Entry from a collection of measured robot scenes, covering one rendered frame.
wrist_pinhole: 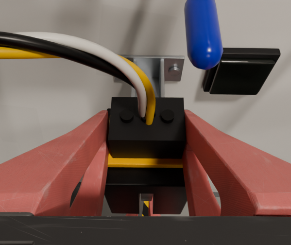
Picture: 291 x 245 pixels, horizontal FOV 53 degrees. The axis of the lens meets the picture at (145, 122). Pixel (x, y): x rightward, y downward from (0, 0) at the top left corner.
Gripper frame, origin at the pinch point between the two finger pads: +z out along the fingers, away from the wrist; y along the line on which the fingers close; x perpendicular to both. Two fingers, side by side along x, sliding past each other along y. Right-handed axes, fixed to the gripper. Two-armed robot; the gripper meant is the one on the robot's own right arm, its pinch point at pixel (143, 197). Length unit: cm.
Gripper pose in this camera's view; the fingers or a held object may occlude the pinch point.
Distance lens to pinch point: 27.6
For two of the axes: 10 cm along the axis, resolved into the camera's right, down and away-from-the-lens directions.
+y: -10.0, -0.2, 0.0
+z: 0.1, -7.7, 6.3
